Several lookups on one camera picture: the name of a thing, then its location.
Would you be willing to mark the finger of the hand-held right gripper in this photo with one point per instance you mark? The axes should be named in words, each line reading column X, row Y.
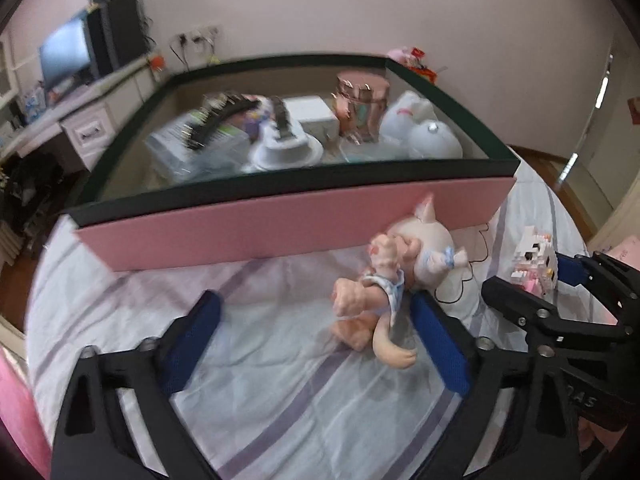
column 570, row 269
column 510, row 295

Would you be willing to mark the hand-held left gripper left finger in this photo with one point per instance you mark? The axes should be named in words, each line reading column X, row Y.
column 192, row 345

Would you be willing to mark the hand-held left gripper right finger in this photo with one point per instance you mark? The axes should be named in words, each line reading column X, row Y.
column 440, row 345

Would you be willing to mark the pink white block cat toy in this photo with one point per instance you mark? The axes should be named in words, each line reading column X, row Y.
column 535, row 255

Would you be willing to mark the pink cat doll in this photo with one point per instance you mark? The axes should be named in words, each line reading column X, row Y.
column 430, row 255

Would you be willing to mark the pink storage box green rim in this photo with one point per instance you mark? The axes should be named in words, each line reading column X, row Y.
column 250, row 232

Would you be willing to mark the rose gold round canister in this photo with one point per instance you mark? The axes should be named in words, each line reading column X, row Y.
column 362, row 105

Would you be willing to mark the white striped bed sheet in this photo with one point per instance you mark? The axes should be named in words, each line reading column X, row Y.
column 280, row 370

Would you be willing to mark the white door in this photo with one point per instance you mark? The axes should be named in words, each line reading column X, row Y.
column 595, row 135

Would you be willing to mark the pink bedding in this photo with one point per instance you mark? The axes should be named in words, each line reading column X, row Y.
column 20, row 410

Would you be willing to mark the clear box with green label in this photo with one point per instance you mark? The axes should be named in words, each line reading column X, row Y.
column 170, row 145

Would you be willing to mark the white plush toy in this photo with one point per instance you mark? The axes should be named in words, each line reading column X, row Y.
column 405, row 112

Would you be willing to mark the white round stand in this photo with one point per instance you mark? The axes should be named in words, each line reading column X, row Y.
column 285, row 155

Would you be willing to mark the black office chair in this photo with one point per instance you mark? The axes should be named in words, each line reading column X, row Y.
column 30, row 190

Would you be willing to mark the white desk with drawers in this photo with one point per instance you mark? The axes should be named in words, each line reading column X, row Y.
column 90, row 130

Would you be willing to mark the small white box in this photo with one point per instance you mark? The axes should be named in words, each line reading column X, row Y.
column 310, row 110

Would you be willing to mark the pink plush toy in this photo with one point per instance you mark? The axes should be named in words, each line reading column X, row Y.
column 399, row 53

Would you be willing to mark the orange lid bottle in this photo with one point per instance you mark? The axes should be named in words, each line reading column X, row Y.
column 157, row 62

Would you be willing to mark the blue white packet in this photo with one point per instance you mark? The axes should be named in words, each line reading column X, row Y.
column 34, row 102

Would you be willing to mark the black computer tower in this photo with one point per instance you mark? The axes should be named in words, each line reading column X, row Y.
column 117, row 35

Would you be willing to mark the black computer monitor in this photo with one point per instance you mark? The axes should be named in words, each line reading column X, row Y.
column 65, row 52

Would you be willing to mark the white glass door cupboard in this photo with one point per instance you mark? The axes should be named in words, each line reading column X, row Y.
column 7, row 75

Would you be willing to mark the white wall outlets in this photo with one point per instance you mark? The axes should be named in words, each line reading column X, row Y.
column 200, row 32

